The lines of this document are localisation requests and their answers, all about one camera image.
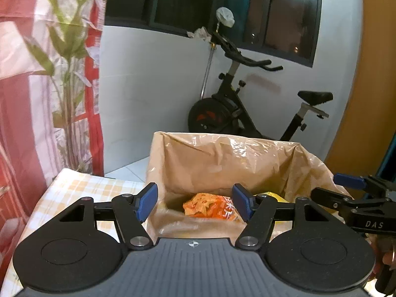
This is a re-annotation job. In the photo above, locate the checkered floral tablecloth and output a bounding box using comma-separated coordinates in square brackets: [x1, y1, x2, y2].
[9, 168, 155, 287]

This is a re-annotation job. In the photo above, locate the dark window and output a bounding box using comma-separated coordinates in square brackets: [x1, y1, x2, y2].
[104, 0, 323, 68]

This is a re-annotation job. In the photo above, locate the person's right hand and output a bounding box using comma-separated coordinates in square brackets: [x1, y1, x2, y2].
[371, 233, 396, 273]

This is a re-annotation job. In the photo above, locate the orange snack packet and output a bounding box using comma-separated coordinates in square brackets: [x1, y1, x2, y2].
[182, 192, 248, 224]

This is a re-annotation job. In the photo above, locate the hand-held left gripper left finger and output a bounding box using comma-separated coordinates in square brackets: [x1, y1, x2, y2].
[58, 182, 159, 251]

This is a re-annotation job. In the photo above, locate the black exercise bike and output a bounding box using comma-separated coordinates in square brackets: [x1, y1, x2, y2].
[187, 30, 334, 142]

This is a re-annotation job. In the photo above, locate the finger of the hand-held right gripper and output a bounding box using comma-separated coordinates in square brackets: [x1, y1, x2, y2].
[333, 173, 388, 192]
[310, 187, 357, 213]

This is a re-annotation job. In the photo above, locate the yellow snack packet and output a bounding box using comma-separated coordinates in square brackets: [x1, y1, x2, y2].
[254, 191, 287, 204]

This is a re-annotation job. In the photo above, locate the cardboard box with plastic liner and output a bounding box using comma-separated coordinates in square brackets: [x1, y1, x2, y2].
[145, 130, 354, 243]

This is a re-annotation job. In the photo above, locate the printed backdrop cloth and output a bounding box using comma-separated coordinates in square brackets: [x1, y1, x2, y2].
[0, 0, 113, 256]

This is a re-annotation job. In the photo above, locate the brown wooden door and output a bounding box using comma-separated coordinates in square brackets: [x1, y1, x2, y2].
[322, 0, 396, 199]

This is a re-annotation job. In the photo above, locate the white cloth on handlebar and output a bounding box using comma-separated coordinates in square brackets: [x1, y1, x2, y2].
[186, 27, 213, 43]

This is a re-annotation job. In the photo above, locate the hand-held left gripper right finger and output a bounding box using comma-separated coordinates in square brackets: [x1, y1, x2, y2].
[232, 182, 330, 251]

